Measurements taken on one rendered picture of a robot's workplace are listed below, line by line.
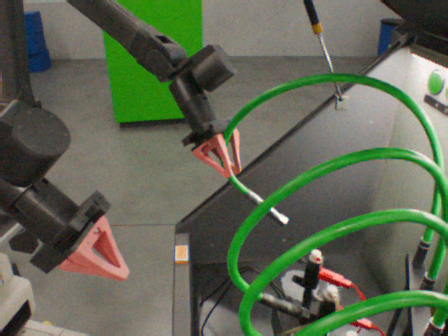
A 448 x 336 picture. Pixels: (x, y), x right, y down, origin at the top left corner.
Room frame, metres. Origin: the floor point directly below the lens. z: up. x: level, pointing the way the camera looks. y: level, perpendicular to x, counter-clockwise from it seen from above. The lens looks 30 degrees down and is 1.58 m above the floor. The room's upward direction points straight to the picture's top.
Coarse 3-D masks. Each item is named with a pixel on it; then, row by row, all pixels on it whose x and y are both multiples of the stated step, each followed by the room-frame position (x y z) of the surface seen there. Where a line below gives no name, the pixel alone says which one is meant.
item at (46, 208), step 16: (48, 192) 0.33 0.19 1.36; (96, 192) 0.35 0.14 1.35; (16, 208) 0.32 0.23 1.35; (32, 208) 0.31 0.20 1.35; (48, 208) 0.31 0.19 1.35; (64, 208) 0.32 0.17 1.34; (80, 208) 0.32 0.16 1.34; (32, 224) 0.30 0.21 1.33; (48, 224) 0.30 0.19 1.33; (64, 224) 0.31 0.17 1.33; (80, 224) 0.29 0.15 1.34; (48, 240) 0.30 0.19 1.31; (64, 240) 0.30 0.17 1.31
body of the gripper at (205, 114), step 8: (184, 104) 0.62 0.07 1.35; (192, 104) 0.62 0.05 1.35; (200, 104) 0.62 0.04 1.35; (208, 104) 0.63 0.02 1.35; (184, 112) 0.62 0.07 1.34; (192, 112) 0.61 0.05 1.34; (200, 112) 0.61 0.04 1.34; (208, 112) 0.61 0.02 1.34; (192, 120) 0.61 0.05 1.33; (200, 120) 0.60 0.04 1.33; (208, 120) 0.60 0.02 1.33; (216, 120) 0.60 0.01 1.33; (224, 120) 0.62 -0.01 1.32; (192, 128) 0.61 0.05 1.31; (200, 128) 0.57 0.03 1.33; (208, 128) 0.58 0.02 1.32; (192, 136) 0.58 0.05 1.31; (184, 144) 0.58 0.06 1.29
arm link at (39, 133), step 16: (16, 112) 0.32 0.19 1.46; (32, 112) 0.33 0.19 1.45; (48, 112) 0.34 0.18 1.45; (0, 128) 0.30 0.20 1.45; (16, 128) 0.30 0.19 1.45; (32, 128) 0.31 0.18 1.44; (48, 128) 0.32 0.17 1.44; (64, 128) 0.34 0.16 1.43; (0, 144) 0.30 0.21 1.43; (16, 144) 0.29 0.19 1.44; (32, 144) 0.30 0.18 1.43; (48, 144) 0.31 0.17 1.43; (64, 144) 0.32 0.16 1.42; (0, 160) 0.30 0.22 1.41; (16, 160) 0.29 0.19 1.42; (32, 160) 0.29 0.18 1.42; (48, 160) 0.30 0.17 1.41; (16, 176) 0.30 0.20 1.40; (32, 176) 0.30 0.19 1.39
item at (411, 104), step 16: (304, 80) 0.54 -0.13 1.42; (320, 80) 0.53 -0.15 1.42; (336, 80) 0.52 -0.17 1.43; (352, 80) 0.52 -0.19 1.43; (368, 80) 0.51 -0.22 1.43; (272, 96) 0.55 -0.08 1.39; (400, 96) 0.50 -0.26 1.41; (240, 112) 0.57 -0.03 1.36; (416, 112) 0.49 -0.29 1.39; (432, 128) 0.48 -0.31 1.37; (432, 144) 0.48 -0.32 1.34; (432, 208) 0.47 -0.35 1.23
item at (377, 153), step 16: (336, 160) 0.37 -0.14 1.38; (352, 160) 0.37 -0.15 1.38; (368, 160) 0.37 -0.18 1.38; (416, 160) 0.37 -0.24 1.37; (432, 160) 0.38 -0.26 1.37; (304, 176) 0.36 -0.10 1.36; (320, 176) 0.36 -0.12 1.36; (432, 176) 0.38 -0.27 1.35; (288, 192) 0.36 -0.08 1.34; (256, 208) 0.36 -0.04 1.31; (240, 240) 0.35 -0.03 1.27; (432, 272) 0.38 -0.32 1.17; (240, 288) 0.36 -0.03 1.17; (432, 288) 0.38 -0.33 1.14; (272, 304) 0.36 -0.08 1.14; (288, 304) 0.37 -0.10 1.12; (304, 320) 0.36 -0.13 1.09
